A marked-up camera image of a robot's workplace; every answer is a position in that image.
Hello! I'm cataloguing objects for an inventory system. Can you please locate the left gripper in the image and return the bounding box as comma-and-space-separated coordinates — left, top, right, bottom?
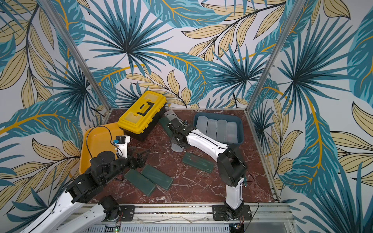
102, 147, 151, 185

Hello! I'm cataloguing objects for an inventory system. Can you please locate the clear case stack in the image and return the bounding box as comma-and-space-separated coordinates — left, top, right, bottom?
171, 137, 185, 153
227, 122, 238, 144

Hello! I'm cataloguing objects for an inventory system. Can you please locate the clear ribbed case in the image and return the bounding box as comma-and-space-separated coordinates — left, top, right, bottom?
196, 116, 208, 134

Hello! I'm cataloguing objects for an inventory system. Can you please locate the clear case with red pen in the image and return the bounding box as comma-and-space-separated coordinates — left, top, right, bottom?
206, 118, 217, 140

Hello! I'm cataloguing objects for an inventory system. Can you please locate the clear rectangular case front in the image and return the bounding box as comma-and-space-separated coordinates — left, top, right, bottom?
216, 119, 228, 143

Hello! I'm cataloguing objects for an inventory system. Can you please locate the green pencil case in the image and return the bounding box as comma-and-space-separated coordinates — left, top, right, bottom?
158, 116, 173, 138
141, 164, 173, 190
124, 169, 156, 197
182, 152, 214, 173

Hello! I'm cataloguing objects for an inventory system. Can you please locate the clear case with barcode label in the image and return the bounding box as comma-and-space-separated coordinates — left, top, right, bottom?
165, 110, 183, 123

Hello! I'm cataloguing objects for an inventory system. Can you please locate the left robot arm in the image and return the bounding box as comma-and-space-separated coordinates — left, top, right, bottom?
23, 147, 150, 233

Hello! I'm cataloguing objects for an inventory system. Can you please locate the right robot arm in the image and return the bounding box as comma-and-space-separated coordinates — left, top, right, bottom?
168, 118, 247, 220

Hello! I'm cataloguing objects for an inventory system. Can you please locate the yellow black toolbox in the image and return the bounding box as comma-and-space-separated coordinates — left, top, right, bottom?
117, 91, 167, 141

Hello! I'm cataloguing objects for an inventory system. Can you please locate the teal plastic tray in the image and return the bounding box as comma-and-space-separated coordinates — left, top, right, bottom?
193, 113, 244, 145

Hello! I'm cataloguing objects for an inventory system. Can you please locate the yellow plastic tray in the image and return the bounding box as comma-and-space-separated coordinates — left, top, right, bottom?
79, 122, 124, 174

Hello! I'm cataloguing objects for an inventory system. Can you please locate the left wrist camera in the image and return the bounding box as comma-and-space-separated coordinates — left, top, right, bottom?
113, 136, 130, 159

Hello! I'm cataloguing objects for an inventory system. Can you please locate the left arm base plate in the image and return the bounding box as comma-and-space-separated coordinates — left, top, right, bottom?
99, 205, 135, 222

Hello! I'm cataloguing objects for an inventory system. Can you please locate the aluminium front rail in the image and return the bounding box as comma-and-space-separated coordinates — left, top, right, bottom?
54, 203, 299, 233

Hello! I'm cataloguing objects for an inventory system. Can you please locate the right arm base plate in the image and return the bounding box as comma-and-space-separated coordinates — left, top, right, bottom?
212, 204, 253, 221

